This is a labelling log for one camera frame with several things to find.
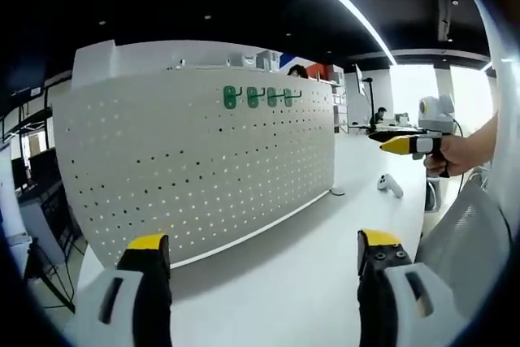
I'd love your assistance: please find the grey mesh office chair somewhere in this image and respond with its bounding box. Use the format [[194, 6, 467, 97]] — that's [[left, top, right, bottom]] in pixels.
[[414, 180, 512, 283]]

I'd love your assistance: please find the person's right hand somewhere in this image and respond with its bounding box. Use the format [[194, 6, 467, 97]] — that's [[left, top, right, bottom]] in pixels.
[[423, 135, 475, 177]]

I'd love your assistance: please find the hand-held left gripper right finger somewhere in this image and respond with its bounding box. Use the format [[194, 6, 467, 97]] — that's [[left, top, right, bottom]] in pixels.
[[357, 228, 468, 347]]

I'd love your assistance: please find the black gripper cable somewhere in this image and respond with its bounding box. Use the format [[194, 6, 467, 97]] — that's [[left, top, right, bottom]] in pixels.
[[451, 118, 467, 202]]

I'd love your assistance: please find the white handheld controller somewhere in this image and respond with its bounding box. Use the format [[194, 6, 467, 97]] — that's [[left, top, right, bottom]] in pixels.
[[376, 174, 404, 198]]

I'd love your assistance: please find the green hook assembly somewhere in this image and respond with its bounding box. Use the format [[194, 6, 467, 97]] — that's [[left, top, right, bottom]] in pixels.
[[266, 86, 286, 108], [245, 86, 266, 109], [222, 85, 245, 109], [284, 87, 304, 108]]

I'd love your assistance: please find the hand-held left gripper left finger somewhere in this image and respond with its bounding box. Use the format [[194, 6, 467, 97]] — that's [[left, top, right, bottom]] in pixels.
[[75, 233, 172, 347]]

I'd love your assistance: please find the monitor on black stand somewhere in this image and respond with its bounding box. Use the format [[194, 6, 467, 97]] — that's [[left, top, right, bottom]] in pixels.
[[354, 64, 379, 125]]

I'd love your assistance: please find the curved ceiling light strip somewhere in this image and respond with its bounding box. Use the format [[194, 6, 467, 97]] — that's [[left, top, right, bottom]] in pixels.
[[275, 0, 394, 65]]

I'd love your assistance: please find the white perforated mounting plate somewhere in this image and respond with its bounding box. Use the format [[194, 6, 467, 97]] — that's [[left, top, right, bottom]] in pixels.
[[52, 68, 346, 271]]

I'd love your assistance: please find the person's white shirt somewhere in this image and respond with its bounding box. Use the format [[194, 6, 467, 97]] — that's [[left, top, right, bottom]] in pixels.
[[477, 0, 520, 250]]

